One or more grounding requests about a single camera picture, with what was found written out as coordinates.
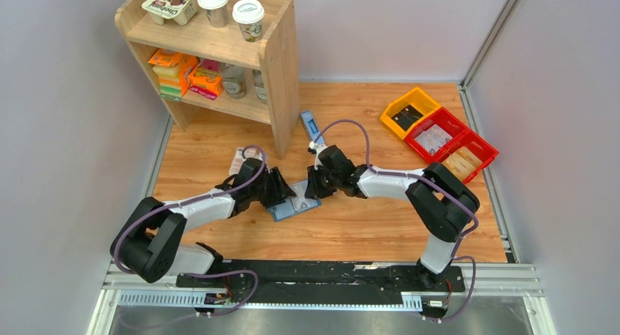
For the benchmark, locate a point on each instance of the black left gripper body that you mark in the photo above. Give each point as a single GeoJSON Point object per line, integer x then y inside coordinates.
{"type": "Point", "coordinates": [269, 192]}

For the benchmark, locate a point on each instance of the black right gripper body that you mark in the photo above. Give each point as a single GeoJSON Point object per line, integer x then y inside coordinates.
{"type": "Point", "coordinates": [323, 184]}

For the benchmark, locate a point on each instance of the blue leather card holder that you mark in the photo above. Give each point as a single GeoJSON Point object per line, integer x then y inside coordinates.
{"type": "Point", "coordinates": [296, 205]}

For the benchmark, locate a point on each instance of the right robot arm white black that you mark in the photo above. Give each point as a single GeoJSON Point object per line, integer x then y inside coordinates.
{"type": "Point", "coordinates": [443, 202]}

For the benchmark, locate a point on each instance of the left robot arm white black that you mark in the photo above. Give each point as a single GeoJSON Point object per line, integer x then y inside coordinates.
{"type": "Point", "coordinates": [149, 244]}

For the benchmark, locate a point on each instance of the black card in yellow bin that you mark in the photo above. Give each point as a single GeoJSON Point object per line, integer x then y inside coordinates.
{"type": "Point", "coordinates": [406, 117]}

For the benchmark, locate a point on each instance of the small pink packet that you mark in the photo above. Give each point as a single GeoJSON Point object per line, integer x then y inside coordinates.
{"type": "Point", "coordinates": [240, 156]}

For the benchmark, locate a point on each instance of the blue rectangular box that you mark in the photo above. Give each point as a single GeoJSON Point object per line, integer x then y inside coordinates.
{"type": "Point", "coordinates": [313, 131]}

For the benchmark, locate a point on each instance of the yellow plastic bin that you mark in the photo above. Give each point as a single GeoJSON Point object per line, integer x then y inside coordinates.
{"type": "Point", "coordinates": [418, 99]}

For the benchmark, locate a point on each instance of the right glass jar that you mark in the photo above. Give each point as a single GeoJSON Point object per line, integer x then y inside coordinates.
{"type": "Point", "coordinates": [259, 86]}

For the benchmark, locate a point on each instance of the glass jar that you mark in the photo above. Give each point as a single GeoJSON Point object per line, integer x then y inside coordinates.
{"type": "Point", "coordinates": [233, 80]}
{"type": "Point", "coordinates": [259, 86]}

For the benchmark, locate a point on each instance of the middle red plastic bin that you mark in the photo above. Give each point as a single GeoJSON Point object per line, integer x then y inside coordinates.
{"type": "Point", "coordinates": [435, 136]}

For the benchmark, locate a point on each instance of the red plastic bin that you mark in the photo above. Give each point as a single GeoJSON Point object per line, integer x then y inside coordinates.
{"type": "Point", "coordinates": [435, 136]}
{"type": "Point", "coordinates": [468, 156]}

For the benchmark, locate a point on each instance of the left glass jar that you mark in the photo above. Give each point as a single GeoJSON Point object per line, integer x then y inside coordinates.
{"type": "Point", "coordinates": [233, 80]}

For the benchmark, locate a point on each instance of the orange pink snack bag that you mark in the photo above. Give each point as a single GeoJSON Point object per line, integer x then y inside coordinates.
{"type": "Point", "coordinates": [206, 80]}

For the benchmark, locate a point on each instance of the wooden shelf unit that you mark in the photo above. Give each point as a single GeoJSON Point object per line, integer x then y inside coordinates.
{"type": "Point", "coordinates": [275, 55]}

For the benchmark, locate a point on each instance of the orange snack box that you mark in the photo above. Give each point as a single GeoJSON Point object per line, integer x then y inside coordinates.
{"type": "Point", "coordinates": [170, 58]}

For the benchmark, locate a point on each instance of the stack of coloured sponges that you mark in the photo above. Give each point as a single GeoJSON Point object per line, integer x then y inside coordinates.
{"type": "Point", "coordinates": [169, 80]}

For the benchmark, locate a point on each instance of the near red plastic bin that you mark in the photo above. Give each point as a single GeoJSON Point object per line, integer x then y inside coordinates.
{"type": "Point", "coordinates": [468, 156]}

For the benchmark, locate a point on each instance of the right white lidded paper cup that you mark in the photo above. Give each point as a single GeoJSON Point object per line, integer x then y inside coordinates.
{"type": "Point", "coordinates": [249, 14]}

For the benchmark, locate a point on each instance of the white lidded paper cup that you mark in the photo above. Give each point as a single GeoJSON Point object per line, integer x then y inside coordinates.
{"type": "Point", "coordinates": [249, 14]}
{"type": "Point", "coordinates": [216, 11]}

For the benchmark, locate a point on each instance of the left white lidded paper cup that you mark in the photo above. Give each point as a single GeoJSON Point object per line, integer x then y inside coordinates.
{"type": "Point", "coordinates": [216, 11]}

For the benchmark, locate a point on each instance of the chocolate pudding cup pack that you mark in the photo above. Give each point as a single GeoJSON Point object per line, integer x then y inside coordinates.
{"type": "Point", "coordinates": [160, 11]}

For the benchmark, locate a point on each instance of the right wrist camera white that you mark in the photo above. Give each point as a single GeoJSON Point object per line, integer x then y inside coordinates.
{"type": "Point", "coordinates": [315, 149]}

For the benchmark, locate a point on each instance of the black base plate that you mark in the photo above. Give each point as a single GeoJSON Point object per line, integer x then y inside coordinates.
{"type": "Point", "coordinates": [323, 282]}

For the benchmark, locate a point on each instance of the aluminium rail frame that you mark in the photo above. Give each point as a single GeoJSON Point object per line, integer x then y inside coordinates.
{"type": "Point", "coordinates": [505, 294]}

